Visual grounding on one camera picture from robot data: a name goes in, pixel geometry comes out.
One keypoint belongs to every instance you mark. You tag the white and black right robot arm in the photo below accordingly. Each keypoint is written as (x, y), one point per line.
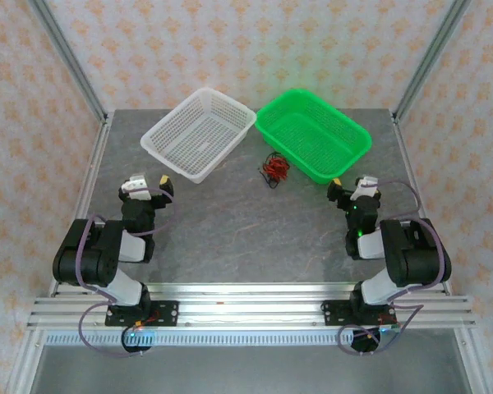
(415, 254)

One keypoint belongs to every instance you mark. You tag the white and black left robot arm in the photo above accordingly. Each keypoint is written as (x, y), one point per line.
(86, 254)

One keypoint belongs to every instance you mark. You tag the green plastic mesh basket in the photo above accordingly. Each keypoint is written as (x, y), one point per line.
(312, 135)

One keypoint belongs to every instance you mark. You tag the white plastic mesh basket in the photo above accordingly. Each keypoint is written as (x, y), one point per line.
(197, 135)

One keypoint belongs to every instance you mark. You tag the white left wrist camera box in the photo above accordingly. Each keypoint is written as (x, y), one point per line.
(135, 186)

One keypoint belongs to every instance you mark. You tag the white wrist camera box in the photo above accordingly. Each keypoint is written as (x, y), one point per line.
(135, 186)
(365, 184)

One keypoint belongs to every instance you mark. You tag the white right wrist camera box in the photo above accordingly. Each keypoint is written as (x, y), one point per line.
(365, 184)

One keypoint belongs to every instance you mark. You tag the aluminium table side rail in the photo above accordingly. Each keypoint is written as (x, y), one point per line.
(408, 164)
(84, 205)

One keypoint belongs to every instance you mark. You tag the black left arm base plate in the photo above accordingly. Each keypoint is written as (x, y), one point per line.
(168, 314)

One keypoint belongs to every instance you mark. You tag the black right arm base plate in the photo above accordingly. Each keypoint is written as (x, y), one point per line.
(333, 314)

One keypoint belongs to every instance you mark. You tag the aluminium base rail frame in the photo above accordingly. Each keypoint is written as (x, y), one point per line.
(250, 295)

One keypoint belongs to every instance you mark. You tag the aluminium frame post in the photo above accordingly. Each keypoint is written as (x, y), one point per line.
(428, 61)
(72, 61)

